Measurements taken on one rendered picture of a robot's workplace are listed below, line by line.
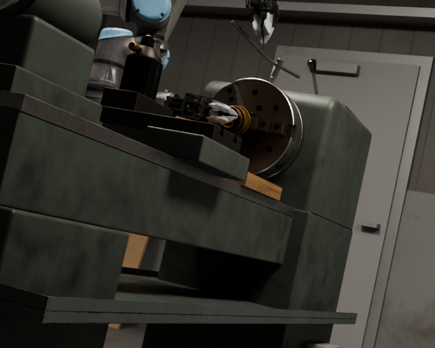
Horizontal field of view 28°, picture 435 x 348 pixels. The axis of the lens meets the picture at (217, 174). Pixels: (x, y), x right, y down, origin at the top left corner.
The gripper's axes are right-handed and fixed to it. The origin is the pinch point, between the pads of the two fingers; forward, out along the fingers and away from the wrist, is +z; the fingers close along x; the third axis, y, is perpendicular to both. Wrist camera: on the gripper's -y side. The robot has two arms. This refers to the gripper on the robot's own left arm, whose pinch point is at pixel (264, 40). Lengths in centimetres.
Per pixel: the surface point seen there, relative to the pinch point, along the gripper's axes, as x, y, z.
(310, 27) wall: -75, -320, -120
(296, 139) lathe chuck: 5.1, -16.0, 28.1
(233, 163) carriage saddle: 8, 47, 47
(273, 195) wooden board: 2.7, 0.7, 47.8
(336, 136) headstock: 12.7, -37.0, 23.2
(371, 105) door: -30, -307, -56
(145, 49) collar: -15, 50, 16
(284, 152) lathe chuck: 2.5, -11.2, 33.0
